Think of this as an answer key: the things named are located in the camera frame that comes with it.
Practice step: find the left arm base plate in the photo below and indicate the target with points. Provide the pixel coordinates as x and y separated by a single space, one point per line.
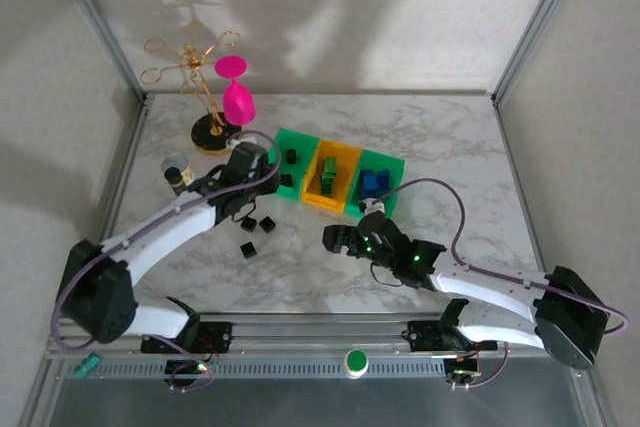
215 334

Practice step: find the aluminum frame post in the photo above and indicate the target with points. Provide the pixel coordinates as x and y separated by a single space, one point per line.
535 22
95 22

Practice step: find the green plastic storage bin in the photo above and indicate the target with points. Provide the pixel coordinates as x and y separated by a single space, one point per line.
300 144
397 167

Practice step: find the small black bottle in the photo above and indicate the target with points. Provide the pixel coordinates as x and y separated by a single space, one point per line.
175 181

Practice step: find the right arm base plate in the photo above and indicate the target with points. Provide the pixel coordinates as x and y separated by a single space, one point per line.
425 334

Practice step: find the pink wine glass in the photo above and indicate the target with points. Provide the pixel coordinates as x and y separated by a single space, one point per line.
239 102

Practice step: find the aluminum extrusion rail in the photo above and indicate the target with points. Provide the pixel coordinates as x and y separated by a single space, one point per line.
320 332

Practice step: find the green push button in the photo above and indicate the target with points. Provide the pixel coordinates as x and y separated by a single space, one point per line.
356 361

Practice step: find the blue lego brick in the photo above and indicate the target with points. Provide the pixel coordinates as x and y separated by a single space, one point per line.
371 191
384 178
367 176

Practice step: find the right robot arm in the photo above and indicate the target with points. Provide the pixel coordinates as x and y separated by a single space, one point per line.
480 287

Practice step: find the teal plug connector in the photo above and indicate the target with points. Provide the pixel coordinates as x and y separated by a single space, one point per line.
86 365

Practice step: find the silver tin can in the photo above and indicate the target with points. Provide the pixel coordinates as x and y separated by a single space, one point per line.
177 162

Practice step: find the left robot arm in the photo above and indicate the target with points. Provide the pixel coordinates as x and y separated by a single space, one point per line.
170 232

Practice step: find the green lego brick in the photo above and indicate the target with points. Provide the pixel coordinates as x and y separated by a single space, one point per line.
327 183
330 165

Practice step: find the yellow plastic storage bin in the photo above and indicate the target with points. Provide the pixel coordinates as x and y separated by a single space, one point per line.
345 162

